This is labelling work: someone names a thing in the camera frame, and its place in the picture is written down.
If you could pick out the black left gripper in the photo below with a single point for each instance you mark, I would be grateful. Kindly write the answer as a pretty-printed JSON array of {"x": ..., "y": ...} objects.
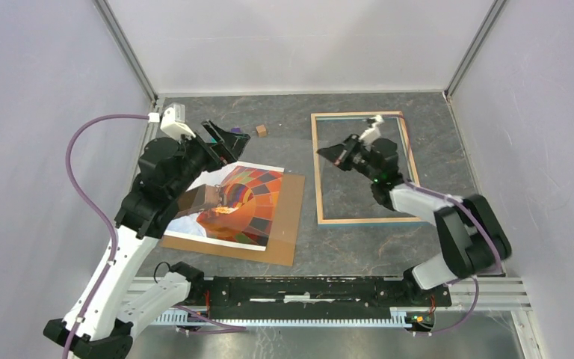
[{"x": 229, "y": 149}]

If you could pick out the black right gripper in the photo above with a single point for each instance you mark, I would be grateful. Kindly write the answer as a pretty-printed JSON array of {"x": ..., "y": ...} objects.
[{"x": 339, "y": 154}]

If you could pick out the colourful balloon photo print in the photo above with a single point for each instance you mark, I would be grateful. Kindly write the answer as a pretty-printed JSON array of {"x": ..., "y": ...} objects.
[{"x": 232, "y": 207}]

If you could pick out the wooden picture frame teal edge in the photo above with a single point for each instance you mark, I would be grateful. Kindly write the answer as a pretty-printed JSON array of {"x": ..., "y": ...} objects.
[{"x": 405, "y": 140}]

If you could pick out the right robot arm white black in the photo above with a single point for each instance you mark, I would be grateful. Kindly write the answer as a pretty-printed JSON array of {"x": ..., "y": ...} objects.
[{"x": 471, "y": 239}]

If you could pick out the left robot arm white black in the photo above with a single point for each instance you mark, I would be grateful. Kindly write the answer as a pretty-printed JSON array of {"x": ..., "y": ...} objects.
[{"x": 101, "y": 324}]

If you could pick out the natural wooden cube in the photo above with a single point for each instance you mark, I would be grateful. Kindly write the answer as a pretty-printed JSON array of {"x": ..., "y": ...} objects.
[{"x": 261, "y": 131}]

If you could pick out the brown cardboard backing board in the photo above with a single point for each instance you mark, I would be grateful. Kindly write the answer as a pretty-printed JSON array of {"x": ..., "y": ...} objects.
[{"x": 283, "y": 255}]

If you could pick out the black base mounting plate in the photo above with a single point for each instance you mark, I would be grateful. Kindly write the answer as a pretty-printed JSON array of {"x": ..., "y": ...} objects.
[{"x": 310, "y": 297}]

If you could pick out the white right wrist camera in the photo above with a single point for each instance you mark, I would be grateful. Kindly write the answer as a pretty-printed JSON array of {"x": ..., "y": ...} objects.
[{"x": 372, "y": 133}]

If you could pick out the aluminium rail base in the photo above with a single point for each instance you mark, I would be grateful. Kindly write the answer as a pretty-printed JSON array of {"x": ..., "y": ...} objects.
[{"x": 485, "y": 294}]

